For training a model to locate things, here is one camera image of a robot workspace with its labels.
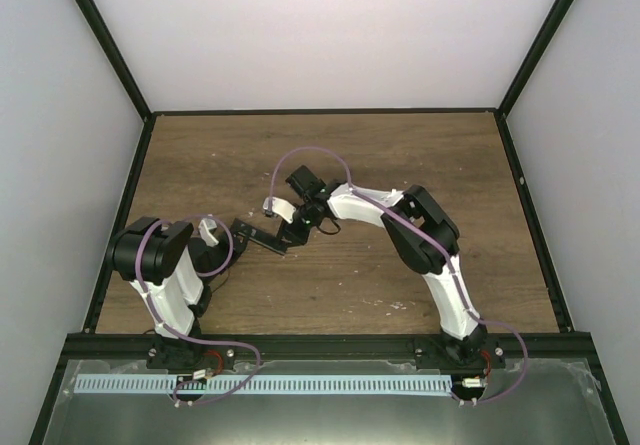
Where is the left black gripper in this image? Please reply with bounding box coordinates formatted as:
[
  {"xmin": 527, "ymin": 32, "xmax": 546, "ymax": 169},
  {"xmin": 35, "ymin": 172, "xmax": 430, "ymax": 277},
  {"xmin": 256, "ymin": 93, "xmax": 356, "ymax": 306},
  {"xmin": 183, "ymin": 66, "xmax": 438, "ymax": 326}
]
[{"xmin": 201, "ymin": 225, "xmax": 251, "ymax": 285}]

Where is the black remote control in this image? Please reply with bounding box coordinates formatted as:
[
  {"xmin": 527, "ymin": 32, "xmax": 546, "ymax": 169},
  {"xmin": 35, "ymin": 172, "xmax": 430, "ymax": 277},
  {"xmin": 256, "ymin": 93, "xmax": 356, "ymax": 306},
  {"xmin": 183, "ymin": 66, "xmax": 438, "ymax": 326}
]
[{"xmin": 231, "ymin": 218, "xmax": 288, "ymax": 256}]

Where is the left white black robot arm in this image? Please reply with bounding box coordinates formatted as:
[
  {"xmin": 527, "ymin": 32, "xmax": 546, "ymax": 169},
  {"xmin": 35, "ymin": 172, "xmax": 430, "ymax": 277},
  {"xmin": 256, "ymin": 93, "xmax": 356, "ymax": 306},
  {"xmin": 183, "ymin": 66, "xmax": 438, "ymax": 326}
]
[{"xmin": 105, "ymin": 214, "xmax": 246, "ymax": 369}]

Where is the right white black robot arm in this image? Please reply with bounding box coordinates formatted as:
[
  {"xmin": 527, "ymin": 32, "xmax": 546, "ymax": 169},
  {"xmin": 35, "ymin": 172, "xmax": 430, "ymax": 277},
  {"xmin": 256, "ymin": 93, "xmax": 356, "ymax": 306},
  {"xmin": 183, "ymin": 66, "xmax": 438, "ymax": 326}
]
[{"xmin": 263, "ymin": 166, "xmax": 487, "ymax": 368}]

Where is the metal sheet front panel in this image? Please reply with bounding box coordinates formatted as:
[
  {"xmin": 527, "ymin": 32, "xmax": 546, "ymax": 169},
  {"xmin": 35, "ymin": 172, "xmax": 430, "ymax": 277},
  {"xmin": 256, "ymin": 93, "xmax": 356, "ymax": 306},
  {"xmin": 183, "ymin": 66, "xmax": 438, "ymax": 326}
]
[{"xmin": 44, "ymin": 359, "xmax": 614, "ymax": 444}]

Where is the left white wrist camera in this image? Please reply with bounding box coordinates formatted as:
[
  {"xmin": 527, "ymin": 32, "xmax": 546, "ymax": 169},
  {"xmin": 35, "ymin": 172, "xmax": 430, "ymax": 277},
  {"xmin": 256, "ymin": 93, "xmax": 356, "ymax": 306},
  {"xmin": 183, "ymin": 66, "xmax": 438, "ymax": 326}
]
[{"xmin": 198, "ymin": 217, "xmax": 219, "ymax": 247}]

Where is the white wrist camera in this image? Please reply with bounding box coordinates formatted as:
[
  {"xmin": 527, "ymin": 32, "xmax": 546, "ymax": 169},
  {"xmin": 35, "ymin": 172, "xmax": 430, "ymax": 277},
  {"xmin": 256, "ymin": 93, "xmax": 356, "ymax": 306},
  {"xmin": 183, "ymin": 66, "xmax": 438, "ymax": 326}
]
[
  {"xmin": 262, "ymin": 197, "xmax": 296, "ymax": 224},
  {"xmin": 198, "ymin": 217, "xmax": 219, "ymax": 247}
]

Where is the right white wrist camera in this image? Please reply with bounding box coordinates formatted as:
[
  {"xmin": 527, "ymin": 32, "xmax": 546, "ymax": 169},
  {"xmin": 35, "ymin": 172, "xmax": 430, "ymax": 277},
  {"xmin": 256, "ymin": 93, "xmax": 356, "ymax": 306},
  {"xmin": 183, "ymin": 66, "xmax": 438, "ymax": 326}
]
[{"xmin": 262, "ymin": 197, "xmax": 296, "ymax": 224}]

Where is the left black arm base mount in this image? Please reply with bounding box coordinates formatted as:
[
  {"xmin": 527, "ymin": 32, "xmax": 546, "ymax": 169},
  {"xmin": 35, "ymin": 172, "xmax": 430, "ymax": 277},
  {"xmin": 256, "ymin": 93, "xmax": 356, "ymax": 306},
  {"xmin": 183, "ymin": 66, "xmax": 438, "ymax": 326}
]
[{"xmin": 146, "ymin": 336, "xmax": 235, "ymax": 371}]

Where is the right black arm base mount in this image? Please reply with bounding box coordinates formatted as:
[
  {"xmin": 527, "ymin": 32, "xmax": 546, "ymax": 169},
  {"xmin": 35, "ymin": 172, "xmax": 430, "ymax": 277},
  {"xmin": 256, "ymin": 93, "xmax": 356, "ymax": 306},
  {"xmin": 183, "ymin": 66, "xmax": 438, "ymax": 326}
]
[{"xmin": 413, "ymin": 331, "xmax": 505, "ymax": 369}]

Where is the light blue slotted cable duct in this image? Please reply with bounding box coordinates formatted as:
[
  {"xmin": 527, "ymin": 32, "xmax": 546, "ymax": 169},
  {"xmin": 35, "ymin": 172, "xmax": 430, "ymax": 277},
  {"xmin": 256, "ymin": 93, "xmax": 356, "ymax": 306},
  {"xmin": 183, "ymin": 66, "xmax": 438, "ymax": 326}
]
[{"xmin": 73, "ymin": 374, "xmax": 452, "ymax": 396}]

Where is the black aluminium frame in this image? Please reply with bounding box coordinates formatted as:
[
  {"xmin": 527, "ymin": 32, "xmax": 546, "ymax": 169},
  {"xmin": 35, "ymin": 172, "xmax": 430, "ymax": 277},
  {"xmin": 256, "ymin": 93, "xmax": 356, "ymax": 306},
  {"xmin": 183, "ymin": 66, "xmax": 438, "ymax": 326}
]
[{"xmin": 29, "ymin": 0, "xmax": 630, "ymax": 444}]

